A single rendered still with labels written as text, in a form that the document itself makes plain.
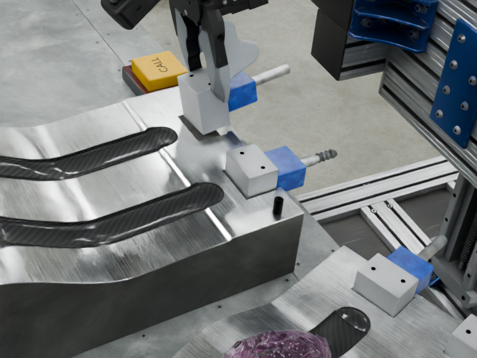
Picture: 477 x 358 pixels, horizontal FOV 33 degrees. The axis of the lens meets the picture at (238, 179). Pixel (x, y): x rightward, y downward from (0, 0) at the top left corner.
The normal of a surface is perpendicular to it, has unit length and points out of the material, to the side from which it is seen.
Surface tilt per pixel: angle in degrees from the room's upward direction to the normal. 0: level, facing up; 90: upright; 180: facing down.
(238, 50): 72
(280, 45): 0
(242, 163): 0
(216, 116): 82
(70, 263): 27
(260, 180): 90
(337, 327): 8
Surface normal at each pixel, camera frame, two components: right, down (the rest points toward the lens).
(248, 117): 0.07, -0.76
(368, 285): -0.68, 0.44
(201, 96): 0.50, 0.48
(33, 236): 0.48, -0.79
